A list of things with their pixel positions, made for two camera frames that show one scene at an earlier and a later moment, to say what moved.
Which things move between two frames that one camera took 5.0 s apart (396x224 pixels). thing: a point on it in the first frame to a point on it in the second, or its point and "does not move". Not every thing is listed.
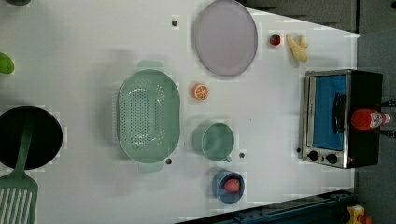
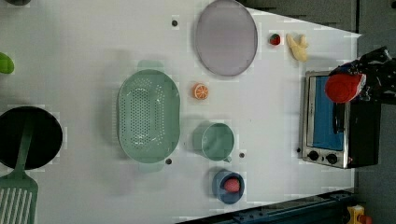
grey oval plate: x=226 y=38 does not move
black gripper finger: x=389 y=103 to x=380 y=69
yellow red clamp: x=356 y=214 does not move
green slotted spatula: x=19 y=190 does not move
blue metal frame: x=323 y=209 does not move
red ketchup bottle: x=367 y=119 to x=345 y=88
